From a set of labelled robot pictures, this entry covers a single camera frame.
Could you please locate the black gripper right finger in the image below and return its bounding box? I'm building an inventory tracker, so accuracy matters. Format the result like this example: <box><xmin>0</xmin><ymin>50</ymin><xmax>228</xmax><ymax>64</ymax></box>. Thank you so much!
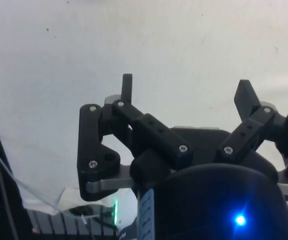
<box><xmin>215</xmin><ymin>79</ymin><xmax>288</xmax><ymax>174</ymax></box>

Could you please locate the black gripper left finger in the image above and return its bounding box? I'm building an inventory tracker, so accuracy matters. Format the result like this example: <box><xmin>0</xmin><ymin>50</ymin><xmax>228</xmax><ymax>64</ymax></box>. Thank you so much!
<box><xmin>78</xmin><ymin>73</ymin><xmax>194</xmax><ymax>202</ymax></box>

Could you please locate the grey cable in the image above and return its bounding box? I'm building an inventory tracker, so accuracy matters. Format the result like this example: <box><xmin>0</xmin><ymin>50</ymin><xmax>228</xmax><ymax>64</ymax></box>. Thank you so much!
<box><xmin>0</xmin><ymin>141</ymin><xmax>61</xmax><ymax>212</ymax></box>

